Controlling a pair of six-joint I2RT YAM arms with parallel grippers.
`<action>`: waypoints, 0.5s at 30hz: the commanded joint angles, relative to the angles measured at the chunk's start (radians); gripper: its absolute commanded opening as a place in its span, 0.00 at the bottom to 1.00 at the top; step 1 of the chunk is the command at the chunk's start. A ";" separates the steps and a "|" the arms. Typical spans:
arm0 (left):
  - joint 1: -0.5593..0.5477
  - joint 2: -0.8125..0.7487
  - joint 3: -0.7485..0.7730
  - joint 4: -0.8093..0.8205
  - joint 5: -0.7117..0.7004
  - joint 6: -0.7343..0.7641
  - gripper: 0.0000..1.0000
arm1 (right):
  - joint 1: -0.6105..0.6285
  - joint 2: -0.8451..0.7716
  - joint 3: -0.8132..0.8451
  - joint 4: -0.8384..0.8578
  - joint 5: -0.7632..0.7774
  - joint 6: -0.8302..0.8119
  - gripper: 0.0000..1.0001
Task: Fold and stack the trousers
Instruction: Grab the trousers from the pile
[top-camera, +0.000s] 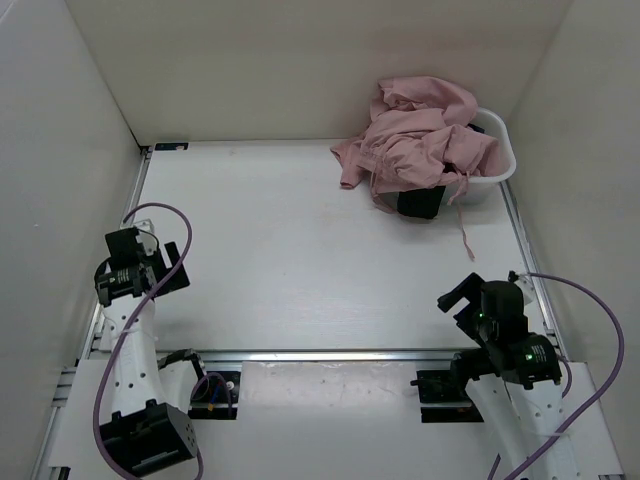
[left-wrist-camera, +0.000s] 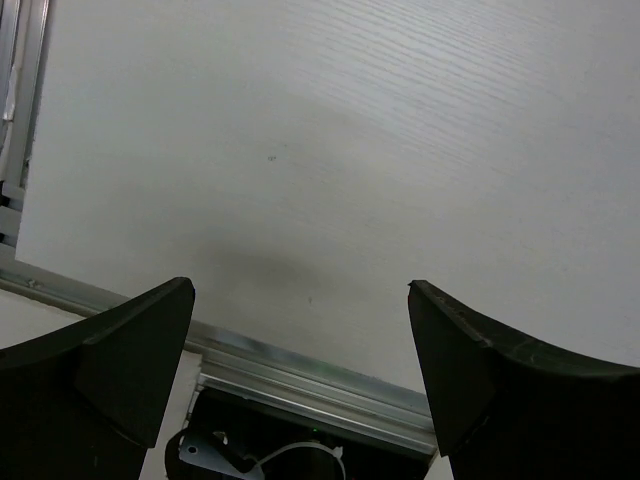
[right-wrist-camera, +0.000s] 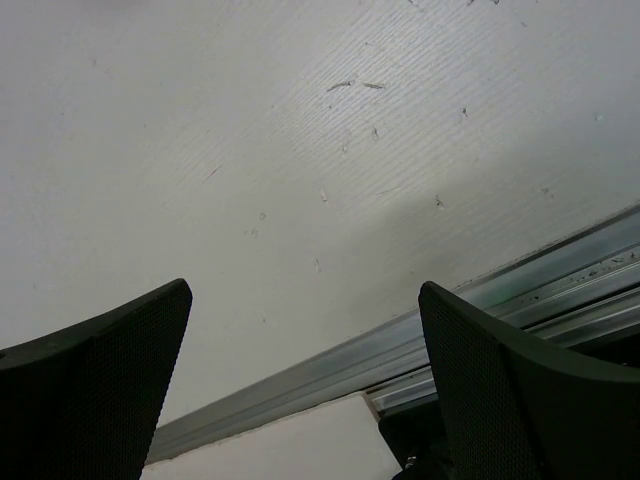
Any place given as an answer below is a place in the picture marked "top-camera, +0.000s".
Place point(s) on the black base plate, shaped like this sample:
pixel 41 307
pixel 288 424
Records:
pixel 212 401
pixel 441 401

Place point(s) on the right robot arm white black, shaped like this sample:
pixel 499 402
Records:
pixel 512 380

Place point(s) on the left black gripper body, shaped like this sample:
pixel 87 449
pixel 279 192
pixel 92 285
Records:
pixel 152 258

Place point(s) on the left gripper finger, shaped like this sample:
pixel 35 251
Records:
pixel 173 253
pixel 162 281

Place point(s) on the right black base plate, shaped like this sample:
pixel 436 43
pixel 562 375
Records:
pixel 441 401

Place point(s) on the pink trousers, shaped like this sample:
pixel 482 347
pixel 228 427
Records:
pixel 420 136

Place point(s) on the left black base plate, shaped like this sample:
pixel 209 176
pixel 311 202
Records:
pixel 212 401

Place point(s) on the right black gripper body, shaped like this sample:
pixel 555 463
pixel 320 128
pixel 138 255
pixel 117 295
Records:
pixel 477 322

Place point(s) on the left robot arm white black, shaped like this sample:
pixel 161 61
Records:
pixel 147 427

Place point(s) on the white plastic basket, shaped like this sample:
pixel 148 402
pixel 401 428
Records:
pixel 481 187

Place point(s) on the black garment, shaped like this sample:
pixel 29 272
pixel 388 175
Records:
pixel 420 203

